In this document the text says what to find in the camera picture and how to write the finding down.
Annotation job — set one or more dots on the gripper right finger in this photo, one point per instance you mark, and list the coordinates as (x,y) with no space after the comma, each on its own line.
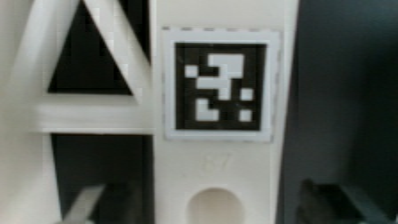
(337,204)

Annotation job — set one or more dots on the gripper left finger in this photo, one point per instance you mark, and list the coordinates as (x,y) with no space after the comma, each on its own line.
(108,205)

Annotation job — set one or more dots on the white chair back frame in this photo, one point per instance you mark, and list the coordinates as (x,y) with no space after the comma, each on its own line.
(218,169)

